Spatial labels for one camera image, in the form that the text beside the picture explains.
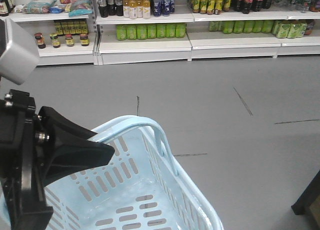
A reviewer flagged light blue plastic basket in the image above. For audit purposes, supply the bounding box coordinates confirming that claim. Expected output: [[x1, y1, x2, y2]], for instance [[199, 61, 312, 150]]
[[45, 115, 223, 230]]

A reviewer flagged white supermarket shelving unit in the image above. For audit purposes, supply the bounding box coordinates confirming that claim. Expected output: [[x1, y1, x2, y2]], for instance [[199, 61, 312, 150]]
[[7, 0, 320, 65]]

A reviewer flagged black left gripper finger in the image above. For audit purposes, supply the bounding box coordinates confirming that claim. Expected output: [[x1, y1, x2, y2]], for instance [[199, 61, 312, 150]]
[[42, 142, 115, 186], [39, 106, 99, 147]]

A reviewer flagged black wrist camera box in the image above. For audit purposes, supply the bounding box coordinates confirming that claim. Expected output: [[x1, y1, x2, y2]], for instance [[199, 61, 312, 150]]
[[0, 18, 40, 85]]

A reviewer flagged green drink bottle row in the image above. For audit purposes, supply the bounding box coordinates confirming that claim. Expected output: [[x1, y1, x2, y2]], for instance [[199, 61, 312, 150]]
[[115, 19, 316, 40]]

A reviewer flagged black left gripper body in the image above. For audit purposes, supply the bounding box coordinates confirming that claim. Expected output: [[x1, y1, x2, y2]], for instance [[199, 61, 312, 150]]
[[0, 89, 53, 230]]

